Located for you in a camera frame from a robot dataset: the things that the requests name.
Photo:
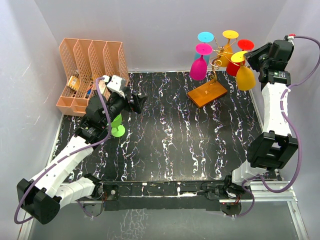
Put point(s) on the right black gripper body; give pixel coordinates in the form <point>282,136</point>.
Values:
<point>265,62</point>

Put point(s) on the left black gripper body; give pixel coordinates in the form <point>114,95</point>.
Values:
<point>118,103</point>

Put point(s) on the yellow-orange wine glass front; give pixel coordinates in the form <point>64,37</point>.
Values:
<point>245,78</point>

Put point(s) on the green wine glass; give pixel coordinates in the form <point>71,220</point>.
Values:
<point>117,129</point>

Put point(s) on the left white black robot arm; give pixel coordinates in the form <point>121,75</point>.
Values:
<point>44,195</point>

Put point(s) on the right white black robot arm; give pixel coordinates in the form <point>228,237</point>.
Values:
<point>274,147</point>

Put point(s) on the red wine glass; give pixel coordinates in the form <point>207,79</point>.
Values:
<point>245,45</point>

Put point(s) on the orange wine glass rear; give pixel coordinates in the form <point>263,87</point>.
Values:
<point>225,53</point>

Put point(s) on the cyan wine glass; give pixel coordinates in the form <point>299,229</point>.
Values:
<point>206,37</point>

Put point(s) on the magenta wine glass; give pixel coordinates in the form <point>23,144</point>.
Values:
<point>199,67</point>

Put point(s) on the yellow tag in organizer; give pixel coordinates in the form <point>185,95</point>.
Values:
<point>74,83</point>

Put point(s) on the peach plastic file organizer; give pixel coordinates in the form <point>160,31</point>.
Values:
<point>87,60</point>

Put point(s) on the black front base bar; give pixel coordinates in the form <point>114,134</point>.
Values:
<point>158,195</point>

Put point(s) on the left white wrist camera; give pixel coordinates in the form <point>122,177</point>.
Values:
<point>112,84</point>

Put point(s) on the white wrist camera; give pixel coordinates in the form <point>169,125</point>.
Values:
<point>290,38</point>
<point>112,84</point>

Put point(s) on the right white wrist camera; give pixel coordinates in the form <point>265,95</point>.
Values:
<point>290,38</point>

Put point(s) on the gold wire glass rack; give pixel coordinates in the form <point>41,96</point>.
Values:
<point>211,90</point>

